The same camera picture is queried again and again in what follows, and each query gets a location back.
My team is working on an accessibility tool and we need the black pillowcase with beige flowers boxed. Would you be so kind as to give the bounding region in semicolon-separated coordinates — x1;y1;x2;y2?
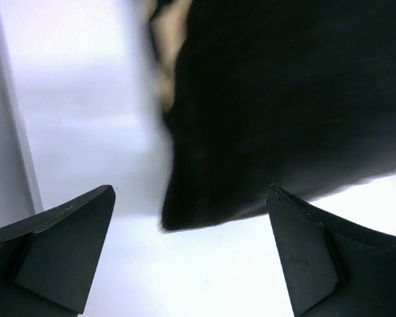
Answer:
150;1;396;231

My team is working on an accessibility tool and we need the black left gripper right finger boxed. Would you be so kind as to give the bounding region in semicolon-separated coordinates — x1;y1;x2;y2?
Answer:
267;186;396;316

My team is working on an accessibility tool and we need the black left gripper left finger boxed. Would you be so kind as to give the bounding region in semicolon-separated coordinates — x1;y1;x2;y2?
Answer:
0;185;116;317

